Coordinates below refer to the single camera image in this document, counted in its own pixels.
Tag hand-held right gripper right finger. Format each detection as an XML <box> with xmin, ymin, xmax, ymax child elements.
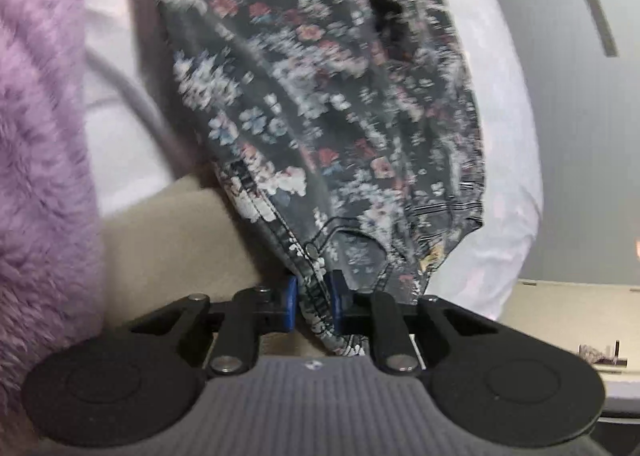
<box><xmin>325</xmin><ymin>270</ymin><xmax>501</xmax><ymax>378</ymax></box>

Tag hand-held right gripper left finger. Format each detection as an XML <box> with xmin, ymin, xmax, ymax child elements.
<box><xmin>125</xmin><ymin>277</ymin><xmax>301</xmax><ymax>378</ymax></box>

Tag dark floral pants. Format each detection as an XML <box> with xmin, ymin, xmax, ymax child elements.
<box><xmin>142</xmin><ymin>0</ymin><xmax>488</xmax><ymax>358</ymax></box>

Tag beige cloth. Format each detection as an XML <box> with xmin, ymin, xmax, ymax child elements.
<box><xmin>100</xmin><ymin>175</ymin><xmax>321</xmax><ymax>359</ymax></box>

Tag cream wardrobe door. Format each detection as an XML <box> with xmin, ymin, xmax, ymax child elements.
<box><xmin>500</xmin><ymin>278</ymin><xmax>640</xmax><ymax>426</ymax></box>

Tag purple fluffy garment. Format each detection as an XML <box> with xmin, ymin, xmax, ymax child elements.
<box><xmin>0</xmin><ymin>0</ymin><xmax>107</xmax><ymax>437</ymax></box>

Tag tasselled cabinet handle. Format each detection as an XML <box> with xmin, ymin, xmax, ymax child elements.
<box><xmin>577</xmin><ymin>340</ymin><xmax>629</xmax><ymax>368</ymax></box>

